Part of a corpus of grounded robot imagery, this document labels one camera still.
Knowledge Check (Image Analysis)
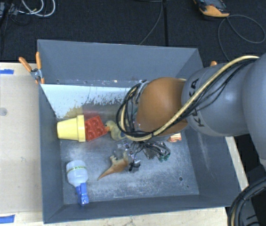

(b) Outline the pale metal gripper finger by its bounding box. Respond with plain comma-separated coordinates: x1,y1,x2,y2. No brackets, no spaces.
129,157,141,172
114,144,134,160

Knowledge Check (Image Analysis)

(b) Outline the tan toy dinosaur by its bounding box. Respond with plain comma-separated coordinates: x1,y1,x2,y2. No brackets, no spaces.
97,152,130,181

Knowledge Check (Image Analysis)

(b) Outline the yellow rubber duck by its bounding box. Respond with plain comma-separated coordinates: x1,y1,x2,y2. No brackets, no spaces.
104,120,128,141

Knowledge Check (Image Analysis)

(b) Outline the grey metal bin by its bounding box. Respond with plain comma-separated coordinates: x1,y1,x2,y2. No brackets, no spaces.
36,39,243,225

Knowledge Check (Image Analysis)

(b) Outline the red toy building block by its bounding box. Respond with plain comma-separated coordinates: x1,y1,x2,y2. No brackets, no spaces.
84,115,109,142

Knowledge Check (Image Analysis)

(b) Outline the white spray bottle blue nozzle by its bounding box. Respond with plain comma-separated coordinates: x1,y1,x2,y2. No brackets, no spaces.
66,160,90,207

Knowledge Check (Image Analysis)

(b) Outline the yellow plastic cup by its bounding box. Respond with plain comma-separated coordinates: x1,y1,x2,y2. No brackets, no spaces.
56,114,87,143

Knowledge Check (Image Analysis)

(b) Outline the pale wood flat board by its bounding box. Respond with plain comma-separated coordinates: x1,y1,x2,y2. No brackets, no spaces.
0,74,43,214

